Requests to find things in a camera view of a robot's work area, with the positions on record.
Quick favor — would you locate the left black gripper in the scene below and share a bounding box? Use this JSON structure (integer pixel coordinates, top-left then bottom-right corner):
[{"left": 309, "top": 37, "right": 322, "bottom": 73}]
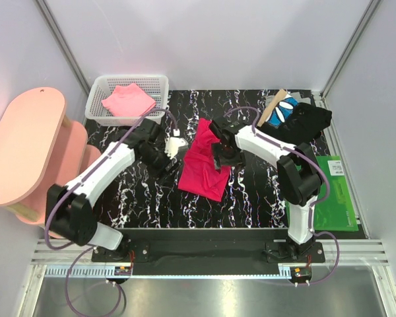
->
[{"left": 139, "top": 142, "right": 182, "bottom": 188}]

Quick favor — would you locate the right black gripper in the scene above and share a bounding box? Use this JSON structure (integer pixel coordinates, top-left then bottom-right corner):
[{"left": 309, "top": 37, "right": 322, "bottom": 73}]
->
[{"left": 211, "top": 142, "right": 246, "bottom": 173}]

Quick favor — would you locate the crimson red t-shirt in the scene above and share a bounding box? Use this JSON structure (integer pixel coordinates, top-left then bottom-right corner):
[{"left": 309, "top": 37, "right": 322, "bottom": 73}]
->
[{"left": 178, "top": 118, "right": 231, "bottom": 202}]

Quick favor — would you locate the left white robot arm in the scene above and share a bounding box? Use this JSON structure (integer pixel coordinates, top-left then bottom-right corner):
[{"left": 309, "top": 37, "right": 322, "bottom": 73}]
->
[{"left": 45, "top": 118, "right": 188, "bottom": 262}]

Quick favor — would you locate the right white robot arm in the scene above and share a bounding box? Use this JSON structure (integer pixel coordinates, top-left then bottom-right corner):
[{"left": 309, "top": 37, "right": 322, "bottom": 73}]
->
[{"left": 209, "top": 117, "right": 327, "bottom": 262}]

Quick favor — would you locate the light pink folded t-shirt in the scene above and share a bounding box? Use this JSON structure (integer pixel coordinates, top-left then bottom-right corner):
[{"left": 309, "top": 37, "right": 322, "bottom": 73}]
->
[{"left": 102, "top": 83, "right": 156, "bottom": 117}]

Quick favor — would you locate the white plastic mesh basket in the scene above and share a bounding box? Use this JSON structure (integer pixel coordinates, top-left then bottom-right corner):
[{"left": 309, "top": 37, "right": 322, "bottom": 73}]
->
[{"left": 85, "top": 75, "right": 169, "bottom": 126}]

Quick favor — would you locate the grey folded t-shirt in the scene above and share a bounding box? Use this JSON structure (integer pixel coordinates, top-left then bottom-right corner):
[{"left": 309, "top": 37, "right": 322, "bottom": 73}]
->
[{"left": 265, "top": 92, "right": 312, "bottom": 106}]

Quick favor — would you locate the blue white graphic t-shirt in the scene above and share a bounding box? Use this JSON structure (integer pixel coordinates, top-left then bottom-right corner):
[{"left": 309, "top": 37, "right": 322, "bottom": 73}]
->
[{"left": 267, "top": 97, "right": 298, "bottom": 128}]

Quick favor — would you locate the black folded t-shirt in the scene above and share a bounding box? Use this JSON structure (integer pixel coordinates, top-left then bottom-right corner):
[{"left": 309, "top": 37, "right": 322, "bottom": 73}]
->
[{"left": 257, "top": 102, "right": 332, "bottom": 145}]

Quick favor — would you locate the tan folded t-shirt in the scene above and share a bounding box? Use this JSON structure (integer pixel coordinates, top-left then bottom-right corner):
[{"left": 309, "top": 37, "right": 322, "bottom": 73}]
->
[{"left": 256, "top": 89, "right": 288, "bottom": 128}]

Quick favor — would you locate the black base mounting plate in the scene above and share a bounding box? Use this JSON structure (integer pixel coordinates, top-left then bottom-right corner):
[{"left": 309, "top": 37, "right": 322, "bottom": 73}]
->
[{"left": 92, "top": 229, "right": 325, "bottom": 278}]

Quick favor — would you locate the pink three-tier wooden shelf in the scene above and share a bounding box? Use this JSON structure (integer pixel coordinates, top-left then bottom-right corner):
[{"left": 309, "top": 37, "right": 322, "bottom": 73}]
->
[{"left": 0, "top": 87, "right": 100, "bottom": 227}]

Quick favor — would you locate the green cutting mat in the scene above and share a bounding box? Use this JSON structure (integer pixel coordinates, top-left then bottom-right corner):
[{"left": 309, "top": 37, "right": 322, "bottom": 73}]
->
[{"left": 314, "top": 156, "right": 358, "bottom": 232}]

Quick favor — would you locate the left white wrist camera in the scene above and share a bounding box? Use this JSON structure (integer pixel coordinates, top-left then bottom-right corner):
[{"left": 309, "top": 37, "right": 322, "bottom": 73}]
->
[{"left": 164, "top": 129, "right": 189, "bottom": 159}]

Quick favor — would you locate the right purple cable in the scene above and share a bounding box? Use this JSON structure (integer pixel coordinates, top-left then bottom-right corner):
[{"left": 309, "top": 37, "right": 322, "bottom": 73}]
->
[{"left": 222, "top": 106, "right": 343, "bottom": 287}]

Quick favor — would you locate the white slotted cable duct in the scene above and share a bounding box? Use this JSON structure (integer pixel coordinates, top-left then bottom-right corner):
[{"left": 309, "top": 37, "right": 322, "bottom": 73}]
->
[{"left": 45, "top": 265, "right": 132, "bottom": 279}]

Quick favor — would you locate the aluminium rail frame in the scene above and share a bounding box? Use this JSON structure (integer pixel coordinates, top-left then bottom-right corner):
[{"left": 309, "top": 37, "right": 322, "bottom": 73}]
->
[{"left": 17, "top": 239, "right": 396, "bottom": 316}]

